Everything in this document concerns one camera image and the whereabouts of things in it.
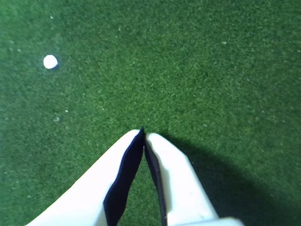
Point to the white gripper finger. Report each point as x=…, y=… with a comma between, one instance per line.
x=181, y=188
x=82, y=200

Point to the long green turf mat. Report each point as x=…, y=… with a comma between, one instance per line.
x=211, y=82

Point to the small white dot marker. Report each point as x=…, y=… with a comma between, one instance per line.
x=50, y=61

